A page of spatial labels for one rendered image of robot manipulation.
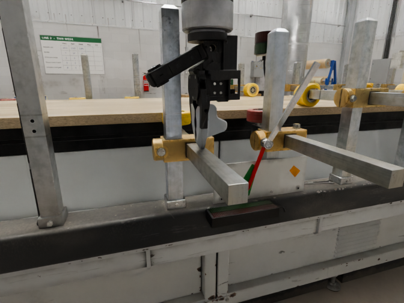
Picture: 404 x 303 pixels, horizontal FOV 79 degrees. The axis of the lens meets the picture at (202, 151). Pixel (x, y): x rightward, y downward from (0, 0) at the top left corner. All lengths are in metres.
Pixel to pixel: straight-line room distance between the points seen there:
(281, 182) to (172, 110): 0.34
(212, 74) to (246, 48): 8.56
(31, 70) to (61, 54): 7.14
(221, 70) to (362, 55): 0.43
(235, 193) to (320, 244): 1.01
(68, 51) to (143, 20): 2.18
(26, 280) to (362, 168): 0.72
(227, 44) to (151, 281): 0.85
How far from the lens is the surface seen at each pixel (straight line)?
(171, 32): 0.53
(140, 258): 0.69
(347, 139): 0.79
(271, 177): 0.66
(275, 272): 1.25
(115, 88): 7.63
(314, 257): 1.34
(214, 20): 0.44
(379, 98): 0.79
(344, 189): 0.81
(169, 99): 0.53
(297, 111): 0.93
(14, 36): 0.55
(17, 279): 0.73
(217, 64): 0.47
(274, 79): 0.61
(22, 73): 0.54
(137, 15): 7.91
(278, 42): 0.62
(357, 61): 0.78
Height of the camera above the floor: 0.99
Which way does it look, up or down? 16 degrees down
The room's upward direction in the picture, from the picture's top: straight up
